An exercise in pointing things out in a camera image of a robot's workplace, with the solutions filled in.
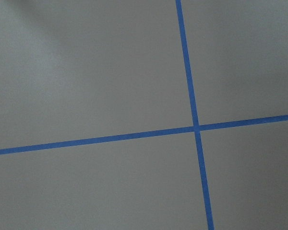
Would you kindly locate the blue tape line lengthwise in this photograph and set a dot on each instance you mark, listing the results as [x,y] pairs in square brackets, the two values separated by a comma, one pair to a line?
[195,120]

